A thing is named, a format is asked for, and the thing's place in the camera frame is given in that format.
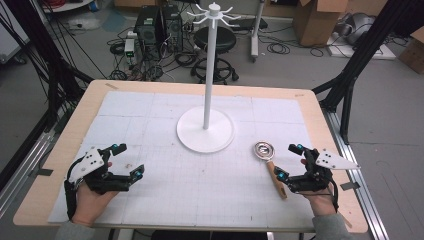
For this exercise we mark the white flat board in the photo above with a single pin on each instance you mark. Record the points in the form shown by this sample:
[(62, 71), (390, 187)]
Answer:
[(366, 53)]

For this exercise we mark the white grid mat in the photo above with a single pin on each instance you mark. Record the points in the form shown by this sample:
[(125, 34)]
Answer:
[(200, 186)]

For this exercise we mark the black tape piece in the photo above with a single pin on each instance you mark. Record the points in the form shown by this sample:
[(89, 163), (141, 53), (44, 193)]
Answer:
[(44, 172), (350, 186)]

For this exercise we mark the white metal stand post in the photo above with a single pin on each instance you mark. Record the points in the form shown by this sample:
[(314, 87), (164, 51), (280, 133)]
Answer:
[(255, 40)]

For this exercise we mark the person's left hand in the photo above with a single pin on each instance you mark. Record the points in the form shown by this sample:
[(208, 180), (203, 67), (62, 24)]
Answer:
[(91, 205)]

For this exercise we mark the slim black computer tower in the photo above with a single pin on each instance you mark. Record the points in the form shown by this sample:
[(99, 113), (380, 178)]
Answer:
[(173, 28)]

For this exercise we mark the small grey power unit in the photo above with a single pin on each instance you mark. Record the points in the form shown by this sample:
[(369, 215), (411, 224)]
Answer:
[(129, 48)]

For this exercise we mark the closed cardboard box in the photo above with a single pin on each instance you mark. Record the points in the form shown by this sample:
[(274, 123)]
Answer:
[(413, 53)]

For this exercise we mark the grey rounded machine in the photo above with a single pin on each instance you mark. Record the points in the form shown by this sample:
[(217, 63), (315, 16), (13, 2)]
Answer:
[(358, 28)]

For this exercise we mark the black flat device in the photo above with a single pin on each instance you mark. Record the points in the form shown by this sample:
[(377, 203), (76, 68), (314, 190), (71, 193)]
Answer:
[(248, 23)]

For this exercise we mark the aluminium rail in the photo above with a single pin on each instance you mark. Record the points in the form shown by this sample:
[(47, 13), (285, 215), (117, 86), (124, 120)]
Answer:
[(23, 166), (360, 180)]

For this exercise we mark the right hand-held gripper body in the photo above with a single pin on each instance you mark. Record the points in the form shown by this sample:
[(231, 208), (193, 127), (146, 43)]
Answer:
[(333, 161)]

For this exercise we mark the large black computer tower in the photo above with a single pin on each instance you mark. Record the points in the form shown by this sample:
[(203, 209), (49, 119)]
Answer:
[(148, 30)]

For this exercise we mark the black round stool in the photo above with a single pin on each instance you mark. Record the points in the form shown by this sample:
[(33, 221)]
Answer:
[(220, 38)]

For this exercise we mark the open cardboard box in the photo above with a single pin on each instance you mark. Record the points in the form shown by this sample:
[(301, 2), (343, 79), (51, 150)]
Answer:
[(316, 23)]

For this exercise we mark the person's right hand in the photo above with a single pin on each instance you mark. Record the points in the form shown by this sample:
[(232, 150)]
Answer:
[(321, 203)]

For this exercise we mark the white hook stand rack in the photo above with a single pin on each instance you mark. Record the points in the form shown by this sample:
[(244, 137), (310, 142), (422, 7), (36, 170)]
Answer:
[(210, 66)]

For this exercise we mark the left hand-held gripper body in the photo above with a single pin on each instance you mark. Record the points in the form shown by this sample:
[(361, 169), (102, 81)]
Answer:
[(87, 165)]

